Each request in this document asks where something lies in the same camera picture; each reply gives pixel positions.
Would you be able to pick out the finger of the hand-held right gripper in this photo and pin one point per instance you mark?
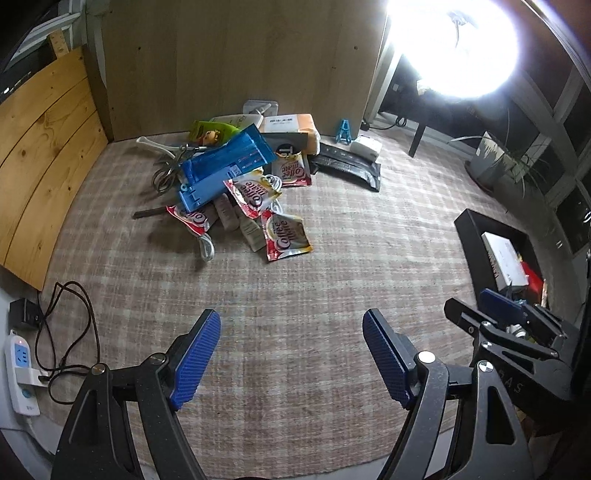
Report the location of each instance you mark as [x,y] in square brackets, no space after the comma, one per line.
[466,318]
[498,304]

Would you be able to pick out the black power adapter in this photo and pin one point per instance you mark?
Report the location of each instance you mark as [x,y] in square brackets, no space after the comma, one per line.
[25,314]

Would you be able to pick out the brown cabinet panel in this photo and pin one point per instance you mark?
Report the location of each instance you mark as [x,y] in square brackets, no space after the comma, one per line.
[231,60]

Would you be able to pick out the green printed packet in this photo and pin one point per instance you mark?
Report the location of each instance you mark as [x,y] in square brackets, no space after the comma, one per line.
[207,134]

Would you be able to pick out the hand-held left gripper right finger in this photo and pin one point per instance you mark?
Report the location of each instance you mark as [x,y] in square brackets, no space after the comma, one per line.
[385,364]

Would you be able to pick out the black storage box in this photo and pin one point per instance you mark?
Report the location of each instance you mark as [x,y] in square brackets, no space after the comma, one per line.
[475,249]

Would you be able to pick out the white dotted tissue pack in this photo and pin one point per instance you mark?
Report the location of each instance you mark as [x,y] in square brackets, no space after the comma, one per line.
[367,146]

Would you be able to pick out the white printed packet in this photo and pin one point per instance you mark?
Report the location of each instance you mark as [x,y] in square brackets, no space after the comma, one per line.
[235,119]

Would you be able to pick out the white plastic stick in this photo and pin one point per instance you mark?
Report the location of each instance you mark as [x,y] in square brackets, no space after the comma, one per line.
[152,144]

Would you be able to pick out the blue plastic clothespin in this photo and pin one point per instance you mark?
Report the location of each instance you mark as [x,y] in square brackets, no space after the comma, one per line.
[344,123]

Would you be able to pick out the dark flat stick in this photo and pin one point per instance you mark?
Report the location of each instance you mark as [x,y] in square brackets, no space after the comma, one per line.
[147,213]

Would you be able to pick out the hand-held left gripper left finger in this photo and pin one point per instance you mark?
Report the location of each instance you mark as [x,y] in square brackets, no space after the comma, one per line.
[196,364]

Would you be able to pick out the metal scissors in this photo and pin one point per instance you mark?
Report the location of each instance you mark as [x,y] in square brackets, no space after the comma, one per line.
[184,148]

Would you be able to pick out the black table leg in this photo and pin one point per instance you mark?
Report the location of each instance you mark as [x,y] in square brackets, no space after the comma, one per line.
[418,138]

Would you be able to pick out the orange white tissue pack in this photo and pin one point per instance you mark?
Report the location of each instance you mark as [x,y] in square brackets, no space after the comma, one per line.
[295,127]

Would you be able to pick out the white plastic bottle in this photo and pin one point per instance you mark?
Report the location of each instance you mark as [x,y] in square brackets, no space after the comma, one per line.
[258,107]

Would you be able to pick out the checked cloth covered desktop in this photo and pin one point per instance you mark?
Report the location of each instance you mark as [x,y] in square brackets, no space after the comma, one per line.
[323,277]

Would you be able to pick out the red fabric pouch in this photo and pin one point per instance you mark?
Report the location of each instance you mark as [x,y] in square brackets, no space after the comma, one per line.
[532,277]

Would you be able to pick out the potted plant grey pot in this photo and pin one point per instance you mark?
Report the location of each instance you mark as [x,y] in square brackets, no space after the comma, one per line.
[489,161]

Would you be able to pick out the red white coffee sachet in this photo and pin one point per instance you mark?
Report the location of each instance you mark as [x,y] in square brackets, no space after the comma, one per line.
[292,170]
[194,219]
[284,237]
[251,194]

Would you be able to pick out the wooden plank board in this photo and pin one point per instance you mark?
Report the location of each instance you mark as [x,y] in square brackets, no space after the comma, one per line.
[41,161]

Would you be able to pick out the white power strip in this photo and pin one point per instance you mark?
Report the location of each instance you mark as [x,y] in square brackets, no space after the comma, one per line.
[21,378]

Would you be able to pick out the white printed carton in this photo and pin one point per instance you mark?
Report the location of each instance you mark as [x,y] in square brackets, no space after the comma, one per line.
[503,258]

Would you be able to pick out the black foil packet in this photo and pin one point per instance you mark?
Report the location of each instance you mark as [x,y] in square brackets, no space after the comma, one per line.
[351,166]

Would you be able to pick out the blue plastic packet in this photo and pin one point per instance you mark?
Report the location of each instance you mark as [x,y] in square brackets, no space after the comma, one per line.
[221,170]

